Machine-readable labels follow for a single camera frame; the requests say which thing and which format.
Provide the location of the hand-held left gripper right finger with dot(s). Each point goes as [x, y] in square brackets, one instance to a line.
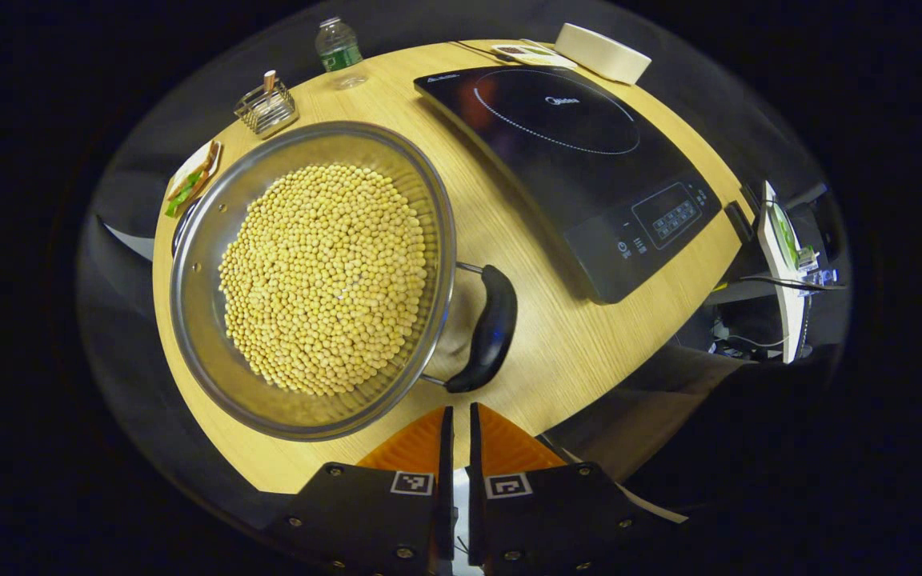
[475, 448]

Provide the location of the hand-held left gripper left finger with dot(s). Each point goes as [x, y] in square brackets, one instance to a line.
[446, 512]

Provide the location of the pile of soybeans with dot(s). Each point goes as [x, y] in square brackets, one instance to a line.
[325, 280]

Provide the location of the black induction cooktop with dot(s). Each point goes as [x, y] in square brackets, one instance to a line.
[589, 160]

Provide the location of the small black block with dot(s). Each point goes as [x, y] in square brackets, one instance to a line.
[738, 220]

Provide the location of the white panel with green part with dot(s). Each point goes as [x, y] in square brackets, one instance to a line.
[773, 264]

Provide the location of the sandwich with lettuce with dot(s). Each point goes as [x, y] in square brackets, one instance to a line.
[187, 188]

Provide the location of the white divided plate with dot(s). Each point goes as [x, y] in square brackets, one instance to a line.
[537, 56]

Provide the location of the white toaster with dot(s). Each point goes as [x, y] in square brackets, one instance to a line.
[601, 50]

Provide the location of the clear plastic water bottle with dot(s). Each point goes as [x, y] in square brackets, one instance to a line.
[338, 52]

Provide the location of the wooden stick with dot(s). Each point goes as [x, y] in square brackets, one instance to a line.
[270, 82]

